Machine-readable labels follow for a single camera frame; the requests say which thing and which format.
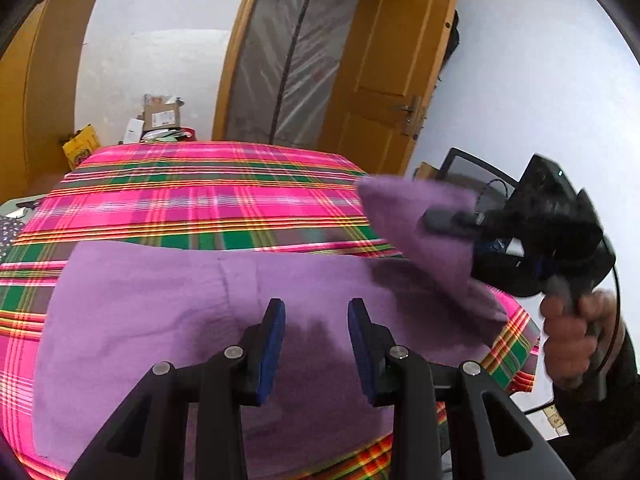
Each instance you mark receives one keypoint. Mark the wooden door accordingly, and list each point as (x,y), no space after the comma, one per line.
(385,60)

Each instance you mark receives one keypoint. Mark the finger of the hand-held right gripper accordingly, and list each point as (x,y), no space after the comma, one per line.
(445,221)

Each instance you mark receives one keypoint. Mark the person's right hand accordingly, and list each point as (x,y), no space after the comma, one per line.
(565,330)

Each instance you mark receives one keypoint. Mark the translucent plastic door curtain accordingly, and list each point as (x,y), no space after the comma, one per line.
(310,60)

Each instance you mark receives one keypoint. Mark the cardboard box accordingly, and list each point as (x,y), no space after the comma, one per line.
(165,117)

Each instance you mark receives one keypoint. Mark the dark hanging coat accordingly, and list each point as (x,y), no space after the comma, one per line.
(450,40)

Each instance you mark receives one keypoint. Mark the wooden wardrobe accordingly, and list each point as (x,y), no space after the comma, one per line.
(30,110)

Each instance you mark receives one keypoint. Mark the purple fleece garment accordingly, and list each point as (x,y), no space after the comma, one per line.
(175,310)

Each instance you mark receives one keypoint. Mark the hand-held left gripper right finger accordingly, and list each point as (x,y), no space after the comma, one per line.
(356,345)

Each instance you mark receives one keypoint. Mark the red patterned bin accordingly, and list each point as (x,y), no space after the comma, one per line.
(189,135)

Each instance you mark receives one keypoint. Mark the pink green plaid blanket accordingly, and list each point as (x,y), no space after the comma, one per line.
(200,195)

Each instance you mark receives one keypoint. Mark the pale green board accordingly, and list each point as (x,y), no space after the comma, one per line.
(25,205)

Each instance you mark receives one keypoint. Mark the grey dotted cloth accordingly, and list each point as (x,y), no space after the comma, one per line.
(7,235)

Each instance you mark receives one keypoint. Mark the cardboard sheet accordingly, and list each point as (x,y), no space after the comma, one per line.
(427,170)

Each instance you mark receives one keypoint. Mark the wooden door frame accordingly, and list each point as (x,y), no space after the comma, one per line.
(235,60)

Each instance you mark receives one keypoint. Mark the yellow box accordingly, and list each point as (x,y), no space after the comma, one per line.
(80,147)

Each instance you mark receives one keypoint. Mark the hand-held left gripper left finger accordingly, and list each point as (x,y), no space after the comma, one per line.
(272,345)

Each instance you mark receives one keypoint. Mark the small white box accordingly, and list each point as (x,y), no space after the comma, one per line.
(132,131)

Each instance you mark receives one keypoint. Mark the person's right forearm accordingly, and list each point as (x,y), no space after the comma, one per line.
(610,425)

